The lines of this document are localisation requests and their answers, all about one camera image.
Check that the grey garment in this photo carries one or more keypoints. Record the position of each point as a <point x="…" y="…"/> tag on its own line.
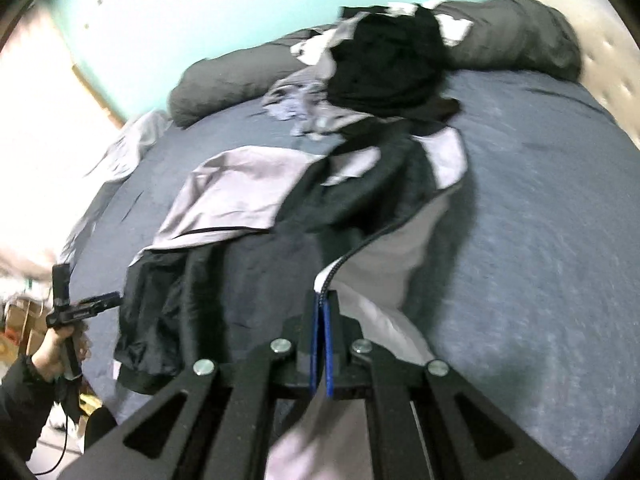
<point x="320" y="110"/>

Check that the cream tufted headboard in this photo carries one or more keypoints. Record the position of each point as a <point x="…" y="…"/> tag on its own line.
<point x="605" y="60"/>

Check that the blue striped cloth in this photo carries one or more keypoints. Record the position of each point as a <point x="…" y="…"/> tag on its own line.
<point x="292" y="107"/>

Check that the pink curtain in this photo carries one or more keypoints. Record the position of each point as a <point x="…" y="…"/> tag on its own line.
<point x="45" y="135"/>

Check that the light grey blanket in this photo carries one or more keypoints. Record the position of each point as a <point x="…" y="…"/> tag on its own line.
<point x="132" y="142"/>

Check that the dark grey rolled duvet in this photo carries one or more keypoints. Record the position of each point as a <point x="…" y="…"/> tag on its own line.
<point x="510" y="30"/>

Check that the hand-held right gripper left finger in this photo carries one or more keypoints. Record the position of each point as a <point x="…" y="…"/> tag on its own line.
<point x="314" y="340"/>

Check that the blue patterned bed sheet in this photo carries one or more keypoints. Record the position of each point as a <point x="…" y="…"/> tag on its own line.
<point x="525" y="220"/>

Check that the person's left hand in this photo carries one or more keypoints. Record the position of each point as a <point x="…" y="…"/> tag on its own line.
<point x="47" y="360"/>

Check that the white garment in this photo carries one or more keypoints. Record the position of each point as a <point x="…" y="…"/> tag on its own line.
<point x="455" y="27"/>

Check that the cardboard boxes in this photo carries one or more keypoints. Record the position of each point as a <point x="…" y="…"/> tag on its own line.
<point x="20" y="325"/>

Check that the person's left forearm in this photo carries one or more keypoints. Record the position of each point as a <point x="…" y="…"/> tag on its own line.
<point x="20" y="405"/>

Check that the lilac grey zip jacket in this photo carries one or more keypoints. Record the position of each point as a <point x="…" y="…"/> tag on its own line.
<point x="240" y="190"/>

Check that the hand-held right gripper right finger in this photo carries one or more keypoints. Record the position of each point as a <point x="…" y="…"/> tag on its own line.
<point x="327" y="345"/>

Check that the black garment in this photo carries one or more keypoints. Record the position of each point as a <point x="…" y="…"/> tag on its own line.
<point x="385" y="65"/>

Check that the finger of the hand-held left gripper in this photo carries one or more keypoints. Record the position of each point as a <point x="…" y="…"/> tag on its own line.
<point x="100" y="304"/>

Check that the wooden window frame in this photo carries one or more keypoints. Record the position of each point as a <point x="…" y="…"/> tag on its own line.
<point x="95" y="92"/>

